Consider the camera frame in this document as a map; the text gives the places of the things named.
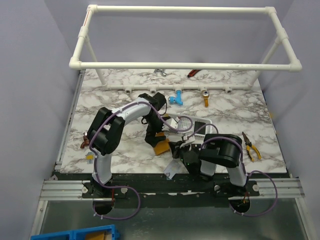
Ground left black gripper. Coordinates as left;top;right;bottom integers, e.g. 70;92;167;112
143;114;170;148

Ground white credit card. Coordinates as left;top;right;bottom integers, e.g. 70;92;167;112
163;161;184;180

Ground tan leather card holder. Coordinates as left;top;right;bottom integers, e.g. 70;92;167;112
153;139;171;156

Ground white plastic basket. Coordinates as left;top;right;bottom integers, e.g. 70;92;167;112
163;113;219;138

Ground black credit card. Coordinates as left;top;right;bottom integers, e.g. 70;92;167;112
193;121;206;135

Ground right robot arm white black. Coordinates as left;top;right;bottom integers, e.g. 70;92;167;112
169;133;248;196

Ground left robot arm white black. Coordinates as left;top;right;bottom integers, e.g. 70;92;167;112
87;92;167;198

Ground blue pipe valve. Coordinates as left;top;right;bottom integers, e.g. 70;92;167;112
168;90;183;106

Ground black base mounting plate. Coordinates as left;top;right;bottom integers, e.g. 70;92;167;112
82;173;260;209

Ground metal clamp fitting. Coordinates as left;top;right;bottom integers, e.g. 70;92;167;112
153;68;167;77

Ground gold pipe valve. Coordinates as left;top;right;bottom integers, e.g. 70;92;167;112
201;90;210;108

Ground brown pipe valve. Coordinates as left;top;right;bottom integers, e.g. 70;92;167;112
80;132;90;149

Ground hex key set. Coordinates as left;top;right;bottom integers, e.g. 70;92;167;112
85;152;95;165

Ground blue plastic bin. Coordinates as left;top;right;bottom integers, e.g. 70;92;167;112
30;224;120;240

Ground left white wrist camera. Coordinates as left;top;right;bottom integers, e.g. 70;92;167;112
167;118;179;129

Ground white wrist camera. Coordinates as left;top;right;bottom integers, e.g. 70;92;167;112
180;135;195;148
167;118;179;129

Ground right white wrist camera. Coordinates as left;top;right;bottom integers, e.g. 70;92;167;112
180;135;195;148

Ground yellow handled pliers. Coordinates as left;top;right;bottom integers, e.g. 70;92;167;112
242;132;262;162

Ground red handled tool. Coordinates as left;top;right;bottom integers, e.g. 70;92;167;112
187;69;201;78

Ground aluminium rail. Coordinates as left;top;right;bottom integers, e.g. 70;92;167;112
39;178;305;202

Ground white PVC pipe frame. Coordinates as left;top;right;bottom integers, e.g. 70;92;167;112
69;4;303;93

